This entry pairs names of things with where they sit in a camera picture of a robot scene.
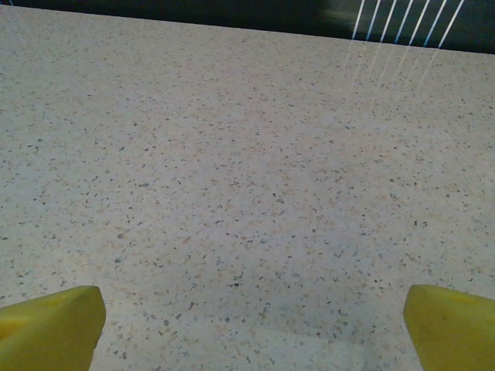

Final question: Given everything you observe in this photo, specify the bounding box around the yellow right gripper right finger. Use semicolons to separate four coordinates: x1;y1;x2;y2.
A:
402;284;495;371

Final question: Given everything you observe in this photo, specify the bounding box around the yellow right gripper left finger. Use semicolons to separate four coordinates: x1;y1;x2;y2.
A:
0;284;107;371

